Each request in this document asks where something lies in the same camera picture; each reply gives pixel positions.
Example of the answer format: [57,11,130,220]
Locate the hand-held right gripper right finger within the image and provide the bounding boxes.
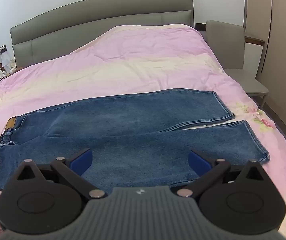
[175,149,265,201]

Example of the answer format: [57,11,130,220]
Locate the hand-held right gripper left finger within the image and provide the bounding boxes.
[16,148,107,201]

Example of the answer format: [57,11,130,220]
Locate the blue denim pants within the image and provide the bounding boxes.
[0,88,270,193]

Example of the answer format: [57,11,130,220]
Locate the pink floral blanket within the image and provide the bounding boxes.
[0,24,286,233]

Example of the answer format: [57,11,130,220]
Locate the grey chair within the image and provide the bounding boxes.
[205,20,269,109]

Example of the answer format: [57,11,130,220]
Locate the white bedside desk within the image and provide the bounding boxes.
[244,33,266,81]

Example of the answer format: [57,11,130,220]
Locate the beige wardrobe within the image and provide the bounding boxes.
[243,0,286,143]

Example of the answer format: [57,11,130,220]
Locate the grey padded headboard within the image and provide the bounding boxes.
[10,0,196,68]

